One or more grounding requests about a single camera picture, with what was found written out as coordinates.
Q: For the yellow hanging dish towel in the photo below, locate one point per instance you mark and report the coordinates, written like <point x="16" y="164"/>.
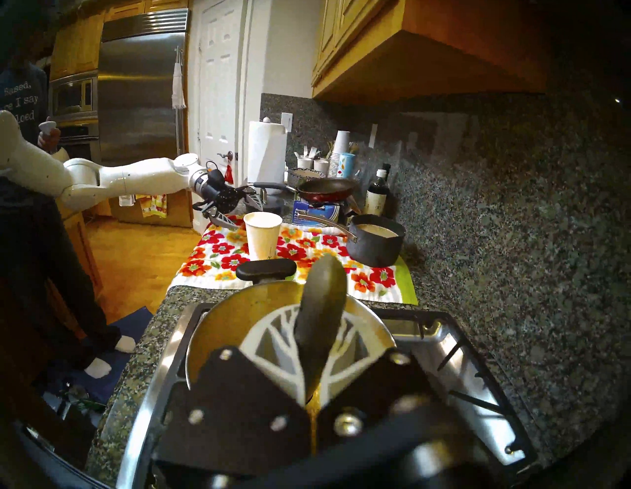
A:
<point x="152" y="206"/>

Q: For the dark-capped glass bottle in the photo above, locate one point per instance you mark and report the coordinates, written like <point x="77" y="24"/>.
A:
<point x="386" y="170"/>

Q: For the stainless steel pot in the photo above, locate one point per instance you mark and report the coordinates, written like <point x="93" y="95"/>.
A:
<point x="231" y="320"/>

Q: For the white paper cup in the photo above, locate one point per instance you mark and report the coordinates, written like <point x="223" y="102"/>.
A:
<point x="263" y="236"/>

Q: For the white utensil mug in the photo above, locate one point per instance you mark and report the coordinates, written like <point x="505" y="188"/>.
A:
<point x="304" y="162"/>
<point x="321" y="166"/>

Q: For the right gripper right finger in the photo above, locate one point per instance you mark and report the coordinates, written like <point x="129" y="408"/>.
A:
<point x="352" y="345"/>

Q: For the stack of white paper cups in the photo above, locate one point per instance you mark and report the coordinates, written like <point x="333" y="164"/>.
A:
<point x="340" y="143"/>

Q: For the small dark saucepan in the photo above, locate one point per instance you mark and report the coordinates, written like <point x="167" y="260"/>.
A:
<point x="377" y="249"/>

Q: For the white-capped labelled glass bottle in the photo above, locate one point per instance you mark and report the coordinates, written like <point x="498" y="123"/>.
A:
<point x="376" y="197"/>

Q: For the patterned ceramic bowl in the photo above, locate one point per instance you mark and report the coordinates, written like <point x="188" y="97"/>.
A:
<point x="305" y="176"/>

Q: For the person hand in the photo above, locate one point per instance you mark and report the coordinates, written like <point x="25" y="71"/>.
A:
<point x="49" y="140"/>

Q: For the floral kitchen towel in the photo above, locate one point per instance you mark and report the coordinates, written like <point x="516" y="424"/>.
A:
<point x="217" y="256"/>

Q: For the white wall switch plate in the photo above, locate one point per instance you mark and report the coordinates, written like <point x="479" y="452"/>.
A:
<point x="287" y="122"/>
<point x="373" y="135"/>

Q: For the wooden wall cabinet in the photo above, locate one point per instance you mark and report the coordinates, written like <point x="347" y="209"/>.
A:
<point x="419" y="49"/>

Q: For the built-in stainless oven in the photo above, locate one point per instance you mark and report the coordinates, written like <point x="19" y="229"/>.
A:
<point x="74" y="98"/>

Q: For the white hanging cloth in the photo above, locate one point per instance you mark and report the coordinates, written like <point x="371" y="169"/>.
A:
<point x="178" y="84"/>

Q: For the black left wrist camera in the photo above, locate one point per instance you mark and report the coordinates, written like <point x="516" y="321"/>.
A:
<point x="217" y="176"/>

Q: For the red frying pan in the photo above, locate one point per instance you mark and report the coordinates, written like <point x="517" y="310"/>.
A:
<point x="328" y="190"/>

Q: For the blue patterned paper cup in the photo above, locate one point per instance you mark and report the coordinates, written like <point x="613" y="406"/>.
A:
<point x="347" y="166"/>

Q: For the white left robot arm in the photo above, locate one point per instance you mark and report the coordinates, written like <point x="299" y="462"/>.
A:
<point x="123" y="175"/>

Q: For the stainless steel refrigerator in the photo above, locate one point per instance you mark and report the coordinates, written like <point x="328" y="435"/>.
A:
<point x="138" y="98"/>

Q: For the white panel door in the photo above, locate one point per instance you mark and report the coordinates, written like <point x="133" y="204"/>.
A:
<point x="219" y="98"/>

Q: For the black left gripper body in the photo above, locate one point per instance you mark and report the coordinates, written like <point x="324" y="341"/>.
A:
<point x="222" y="197"/>

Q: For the blue aluminium foil box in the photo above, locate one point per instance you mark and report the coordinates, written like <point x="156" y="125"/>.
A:
<point x="313" y="212"/>

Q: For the dark blue floor cloth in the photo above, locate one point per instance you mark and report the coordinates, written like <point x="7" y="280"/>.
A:
<point x="128" y="325"/>

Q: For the white paper towel roll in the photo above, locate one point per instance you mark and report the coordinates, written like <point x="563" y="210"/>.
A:
<point x="266" y="153"/>

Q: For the white handheld controller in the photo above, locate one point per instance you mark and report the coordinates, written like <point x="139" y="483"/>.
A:
<point x="47" y="126"/>

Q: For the stainless gas cooktop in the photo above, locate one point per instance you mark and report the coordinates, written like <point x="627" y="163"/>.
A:
<point x="443" y="355"/>

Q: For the person in dark clothes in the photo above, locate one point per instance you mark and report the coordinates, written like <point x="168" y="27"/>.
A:
<point x="34" y="246"/>

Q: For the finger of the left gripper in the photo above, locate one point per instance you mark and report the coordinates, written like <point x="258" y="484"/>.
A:
<point x="252" y="198"/>
<point x="222" y="219"/>

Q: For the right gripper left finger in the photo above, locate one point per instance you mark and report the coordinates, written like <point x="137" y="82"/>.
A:
<point x="271" y="345"/>

